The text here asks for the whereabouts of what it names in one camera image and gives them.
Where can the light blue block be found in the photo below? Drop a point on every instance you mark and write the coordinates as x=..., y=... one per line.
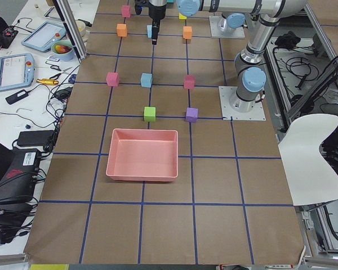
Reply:
x=149, y=31
x=146, y=80

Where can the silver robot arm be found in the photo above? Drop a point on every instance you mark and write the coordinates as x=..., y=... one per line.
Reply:
x=251, y=79
x=186, y=8

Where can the far magenta block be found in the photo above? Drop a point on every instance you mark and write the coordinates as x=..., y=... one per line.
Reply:
x=126, y=11

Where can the yellow block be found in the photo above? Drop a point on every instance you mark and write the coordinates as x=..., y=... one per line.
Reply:
x=182, y=17

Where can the orange block table edge side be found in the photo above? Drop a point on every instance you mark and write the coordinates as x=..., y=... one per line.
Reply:
x=122, y=30

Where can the orange block robot side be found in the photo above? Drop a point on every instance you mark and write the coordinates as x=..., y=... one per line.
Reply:
x=187, y=32

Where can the white bowl with lemon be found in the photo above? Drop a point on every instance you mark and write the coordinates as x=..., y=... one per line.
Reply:
x=81, y=27

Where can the magenta block robot side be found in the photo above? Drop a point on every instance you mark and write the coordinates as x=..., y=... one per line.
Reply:
x=189, y=82

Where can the magenta block table edge side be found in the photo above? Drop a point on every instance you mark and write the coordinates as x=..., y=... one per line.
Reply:
x=112, y=79

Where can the green block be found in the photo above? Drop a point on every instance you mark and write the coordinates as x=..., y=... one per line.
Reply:
x=149, y=114

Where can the blue bowl with fruit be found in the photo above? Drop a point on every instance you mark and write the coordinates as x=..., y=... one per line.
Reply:
x=63, y=50

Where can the purple block near tray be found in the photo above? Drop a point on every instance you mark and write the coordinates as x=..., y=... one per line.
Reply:
x=191, y=115

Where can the far teach pendant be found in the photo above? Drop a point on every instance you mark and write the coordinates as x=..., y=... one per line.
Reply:
x=44, y=36

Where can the teach pendant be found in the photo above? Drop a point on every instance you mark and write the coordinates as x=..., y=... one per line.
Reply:
x=44, y=36
x=16, y=71

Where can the scissors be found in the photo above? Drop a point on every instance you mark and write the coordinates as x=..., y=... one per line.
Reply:
x=60, y=72

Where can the gold cylinder tool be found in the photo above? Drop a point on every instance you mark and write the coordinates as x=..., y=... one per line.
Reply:
x=49, y=82

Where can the pink plastic tray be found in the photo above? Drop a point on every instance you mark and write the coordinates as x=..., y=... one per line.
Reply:
x=143, y=155

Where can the near teach pendant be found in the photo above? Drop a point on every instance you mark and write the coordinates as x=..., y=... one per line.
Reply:
x=16, y=71

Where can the black small adapter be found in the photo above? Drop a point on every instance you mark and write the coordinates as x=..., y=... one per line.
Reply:
x=17, y=96

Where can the black power brick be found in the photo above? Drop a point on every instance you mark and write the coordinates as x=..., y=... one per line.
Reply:
x=34, y=138

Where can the black laptop bag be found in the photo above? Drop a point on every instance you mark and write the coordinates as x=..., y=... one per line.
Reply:
x=19, y=170

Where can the white chair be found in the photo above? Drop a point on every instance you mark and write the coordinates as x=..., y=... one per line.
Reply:
x=310, y=178

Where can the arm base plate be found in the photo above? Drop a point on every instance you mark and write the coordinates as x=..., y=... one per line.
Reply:
x=227, y=27
x=233, y=108

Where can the aluminium frame post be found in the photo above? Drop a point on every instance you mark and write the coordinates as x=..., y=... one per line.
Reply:
x=68, y=20

